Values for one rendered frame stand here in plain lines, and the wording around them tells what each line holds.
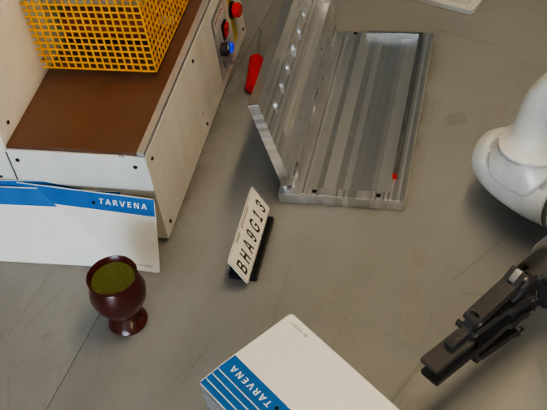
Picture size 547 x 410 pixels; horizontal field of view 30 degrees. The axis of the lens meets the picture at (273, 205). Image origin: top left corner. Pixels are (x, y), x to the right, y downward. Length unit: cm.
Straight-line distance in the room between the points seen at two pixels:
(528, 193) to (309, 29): 55
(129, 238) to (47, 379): 25
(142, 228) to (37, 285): 20
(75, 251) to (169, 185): 19
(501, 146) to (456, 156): 23
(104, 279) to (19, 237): 24
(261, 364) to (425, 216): 42
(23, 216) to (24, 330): 19
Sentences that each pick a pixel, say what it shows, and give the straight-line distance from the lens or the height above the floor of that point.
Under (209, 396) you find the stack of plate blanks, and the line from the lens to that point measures 137.
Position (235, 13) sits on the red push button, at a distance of 192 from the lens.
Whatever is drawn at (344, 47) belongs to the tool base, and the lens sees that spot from 194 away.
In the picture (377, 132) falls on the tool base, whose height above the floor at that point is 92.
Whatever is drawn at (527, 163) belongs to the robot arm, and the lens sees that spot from 150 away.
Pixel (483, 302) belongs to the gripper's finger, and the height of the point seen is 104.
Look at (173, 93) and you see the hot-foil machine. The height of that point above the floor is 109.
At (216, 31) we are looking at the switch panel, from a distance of 185.
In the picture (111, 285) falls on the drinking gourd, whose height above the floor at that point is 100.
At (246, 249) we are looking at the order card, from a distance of 158.
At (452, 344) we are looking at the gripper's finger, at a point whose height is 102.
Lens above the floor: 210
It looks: 46 degrees down
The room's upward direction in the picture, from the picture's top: 10 degrees counter-clockwise
